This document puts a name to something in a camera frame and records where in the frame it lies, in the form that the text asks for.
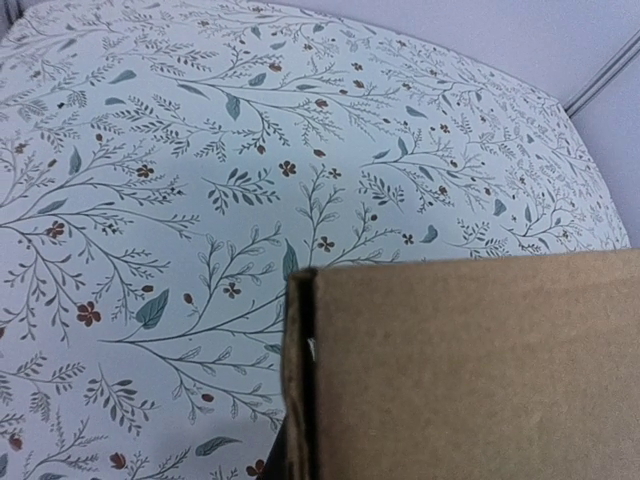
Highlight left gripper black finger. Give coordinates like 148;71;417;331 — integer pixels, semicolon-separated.
262;426;286;480

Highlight right aluminium frame post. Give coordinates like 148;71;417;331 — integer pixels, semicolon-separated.
563;31;640;118

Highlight floral patterned table mat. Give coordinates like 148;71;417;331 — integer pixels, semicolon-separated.
1;1;630;479

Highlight brown cardboard box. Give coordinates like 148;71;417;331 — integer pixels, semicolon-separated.
282;250;639;479

